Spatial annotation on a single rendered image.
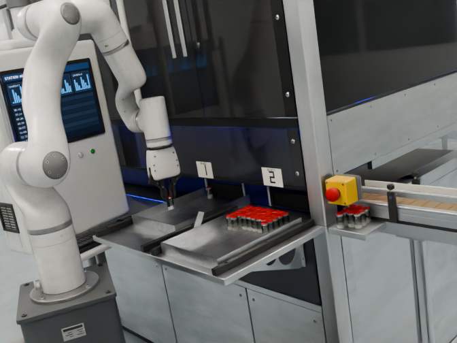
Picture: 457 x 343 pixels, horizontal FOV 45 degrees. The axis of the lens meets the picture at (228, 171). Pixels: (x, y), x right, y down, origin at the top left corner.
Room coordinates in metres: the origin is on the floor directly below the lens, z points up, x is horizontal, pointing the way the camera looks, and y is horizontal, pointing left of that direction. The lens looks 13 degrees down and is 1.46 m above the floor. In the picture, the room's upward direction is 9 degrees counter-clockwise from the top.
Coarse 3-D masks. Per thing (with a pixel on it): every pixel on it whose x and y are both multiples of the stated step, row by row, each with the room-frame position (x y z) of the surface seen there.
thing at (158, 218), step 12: (192, 192) 2.05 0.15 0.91; (204, 192) 2.09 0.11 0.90; (180, 204) 2.01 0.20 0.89; (192, 204) 1.99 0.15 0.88; (204, 204) 1.97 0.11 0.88; (216, 204) 1.94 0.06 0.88; (228, 204) 1.83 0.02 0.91; (240, 204) 1.86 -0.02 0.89; (132, 216) 1.87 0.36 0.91; (144, 216) 1.90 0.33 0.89; (156, 216) 1.91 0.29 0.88; (168, 216) 1.89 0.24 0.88; (180, 216) 1.87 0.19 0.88; (192, 216) 1.84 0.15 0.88; (204, 216) 1.75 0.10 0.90; (156, 228) 1.76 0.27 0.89; (168, 228) 1.70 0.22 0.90; (180, 228) 1.69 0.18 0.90
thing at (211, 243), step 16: (240, 208) 1.75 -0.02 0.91; (208, 224) 1.65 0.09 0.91; (224, 224) 1.70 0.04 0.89; (288, 224) 1.52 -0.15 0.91; (176, 240) 1.57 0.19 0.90; (192, 240) 1.60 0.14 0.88; (208, 240) 1.58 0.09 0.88; (224, 240) 1.56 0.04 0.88; (240, 240) 1.53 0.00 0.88; (256, 240) 1.43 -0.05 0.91; (176, 256) 1.48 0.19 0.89; (192, 256) 1.42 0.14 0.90; (208, 256) 1.37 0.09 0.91; (224, 256) 1.36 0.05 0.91
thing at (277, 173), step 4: (264, 168) 1.70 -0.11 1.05; (268, 168) 1.69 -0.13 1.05; (272, 168) 1.68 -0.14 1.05; (264, 172) 1.70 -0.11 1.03; (268, 172) 1.69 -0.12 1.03; (276, 172) 1.66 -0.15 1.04; (280, 172) 1.65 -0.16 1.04; (264, 176) 1.71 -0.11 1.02; (268, 176) 1.69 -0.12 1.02; (276, 176) 1.67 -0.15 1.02; (280, 176) 1.65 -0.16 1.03; (264, 180) 1.71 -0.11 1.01; (268, 180) 1.70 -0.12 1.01; (272, 180) 1.68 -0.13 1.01; (276, 180) 1.67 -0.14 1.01; (280, 180) 1.65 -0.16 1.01; (264, 184) 1.71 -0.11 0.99; (268, 184) 1.70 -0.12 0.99; (272, 184) 1.68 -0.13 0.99; (276, 184) 1.67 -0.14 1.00; (280, 184) 1.66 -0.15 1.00
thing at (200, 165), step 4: (200, 164) 1.95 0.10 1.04; (204, 164) 1.94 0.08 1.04; (208, 164) 1.92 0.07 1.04; (200, 168) 1.96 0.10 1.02; (204, 168) 1.94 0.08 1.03; (208, 168) 1.92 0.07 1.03; (200, 172) 1.96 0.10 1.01; (204, 172) 1.94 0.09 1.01; (208, 172) 1.92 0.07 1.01; (212, 172) 1.91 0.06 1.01; (200, 176) 1.96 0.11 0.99; (204, 176) 1.95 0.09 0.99; (208, 176) 1.93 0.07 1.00; (212, 176) 1.91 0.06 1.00
